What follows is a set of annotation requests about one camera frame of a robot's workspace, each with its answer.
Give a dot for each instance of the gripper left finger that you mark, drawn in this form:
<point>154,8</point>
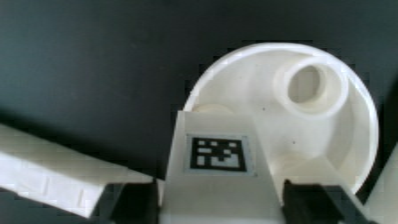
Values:
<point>135,209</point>

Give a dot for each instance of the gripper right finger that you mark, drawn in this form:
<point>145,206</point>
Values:
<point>316,204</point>

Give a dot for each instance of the white round stool seat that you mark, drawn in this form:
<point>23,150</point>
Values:
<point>286,84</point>

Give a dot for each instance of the white front barrier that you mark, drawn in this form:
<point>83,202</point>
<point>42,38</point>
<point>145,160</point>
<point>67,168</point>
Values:
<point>53,175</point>

